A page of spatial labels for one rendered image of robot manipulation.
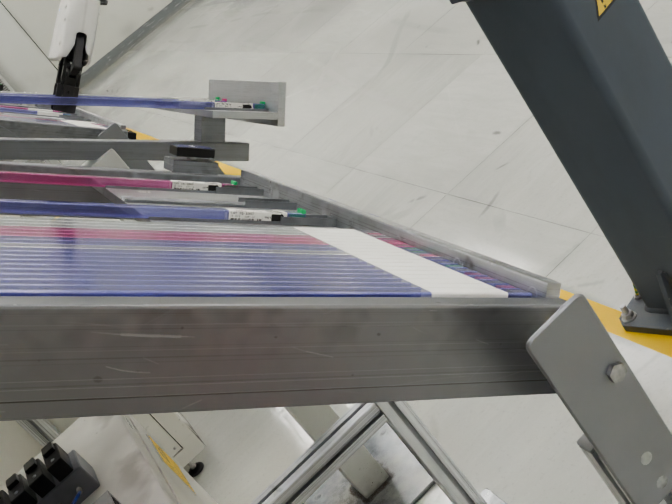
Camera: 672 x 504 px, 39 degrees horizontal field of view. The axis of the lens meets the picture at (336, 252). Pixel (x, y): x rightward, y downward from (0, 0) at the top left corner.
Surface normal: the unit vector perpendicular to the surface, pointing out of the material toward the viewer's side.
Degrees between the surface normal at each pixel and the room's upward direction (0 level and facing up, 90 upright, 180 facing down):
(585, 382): 90
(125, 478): 0
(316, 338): 90
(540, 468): 0
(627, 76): 90
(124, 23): 90
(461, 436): 0
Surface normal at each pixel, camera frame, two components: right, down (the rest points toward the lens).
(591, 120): -0.59, 0.69
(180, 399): 0.41, 0.19
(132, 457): -0.55, -0.72
